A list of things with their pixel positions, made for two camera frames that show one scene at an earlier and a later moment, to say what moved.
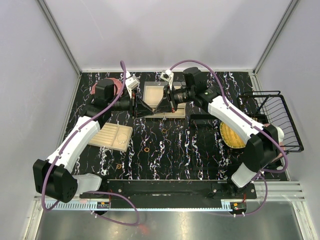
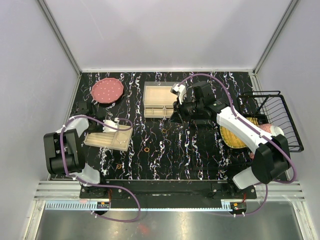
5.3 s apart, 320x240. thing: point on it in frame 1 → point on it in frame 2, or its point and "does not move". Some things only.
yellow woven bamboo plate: [230, 137] does not move
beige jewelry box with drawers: [153, 92] does not move
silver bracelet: [123, 142] does not move
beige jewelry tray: [113, 136] does not move
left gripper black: [138, 108] → [100, 130]
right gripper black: [165, 105] → [180, 108]
